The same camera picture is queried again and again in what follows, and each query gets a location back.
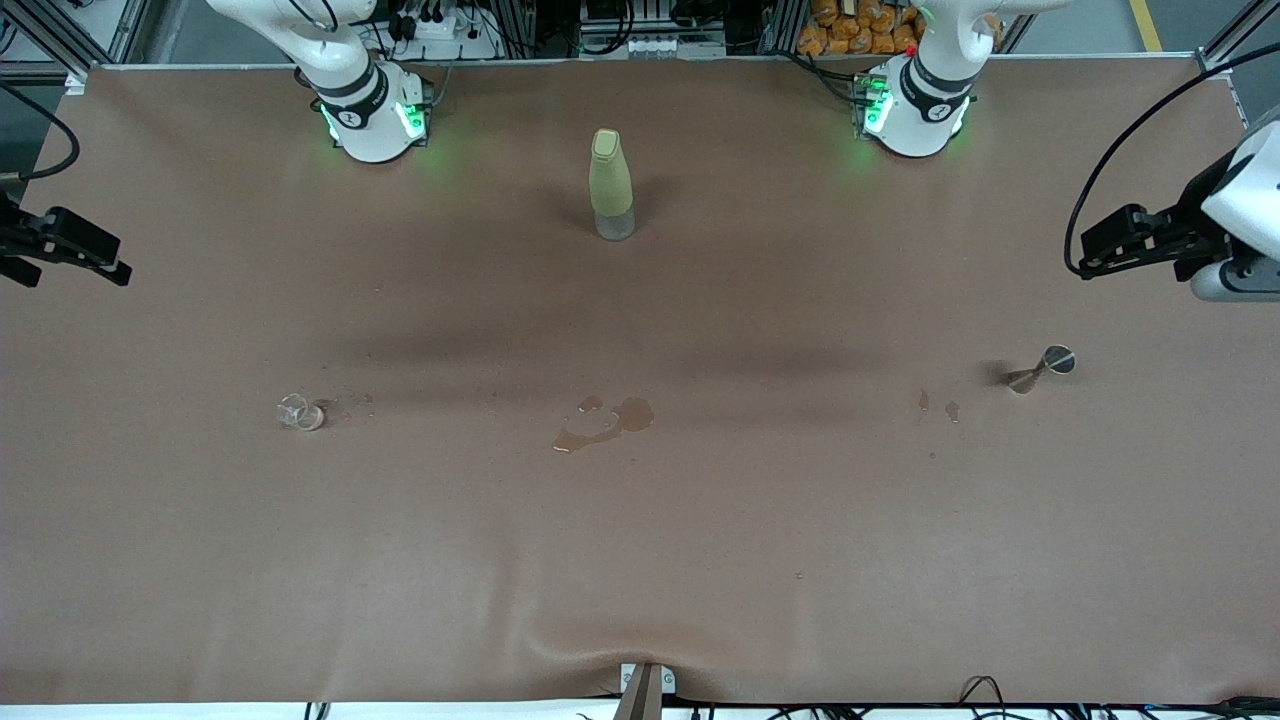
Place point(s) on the white power strip with plugs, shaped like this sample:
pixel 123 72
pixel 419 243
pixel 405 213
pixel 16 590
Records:
pixel 440 30

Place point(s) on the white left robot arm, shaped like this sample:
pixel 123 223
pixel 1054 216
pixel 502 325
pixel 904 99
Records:
pixel 915 110

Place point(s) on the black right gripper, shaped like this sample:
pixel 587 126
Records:
pixel 12 237

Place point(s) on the yellow-green bottle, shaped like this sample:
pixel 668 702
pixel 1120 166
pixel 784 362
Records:
pixel 610 190

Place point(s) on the grey metal clamp bracket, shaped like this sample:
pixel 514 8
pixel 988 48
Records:
pixel 628 680

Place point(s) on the brown liquid puddle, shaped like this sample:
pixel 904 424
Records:
pixel 635 412

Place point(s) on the metal jigger measuring cup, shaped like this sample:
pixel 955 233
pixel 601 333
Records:
pixel 1058 359

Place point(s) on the clear glass cup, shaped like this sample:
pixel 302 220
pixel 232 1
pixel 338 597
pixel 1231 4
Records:
pixel 300 413

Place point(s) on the brown table mat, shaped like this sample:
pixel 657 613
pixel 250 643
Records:
pixel 640 550

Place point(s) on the white terminal strip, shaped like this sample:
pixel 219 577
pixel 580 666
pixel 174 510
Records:
pixel 650 47

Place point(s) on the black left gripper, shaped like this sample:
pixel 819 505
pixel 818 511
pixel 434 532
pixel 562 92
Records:
pixel 1187 229

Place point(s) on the dark camera pole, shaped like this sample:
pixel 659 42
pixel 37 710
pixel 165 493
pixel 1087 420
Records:
pixel 640 700

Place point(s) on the aluminium frame profile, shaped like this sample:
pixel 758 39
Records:
pixel 100 30
pixel 1225 45

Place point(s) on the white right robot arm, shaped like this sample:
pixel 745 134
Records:
pixel 370 130

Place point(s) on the orange packaged goods pile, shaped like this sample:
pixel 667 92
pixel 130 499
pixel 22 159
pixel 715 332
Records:
pixel 850 30

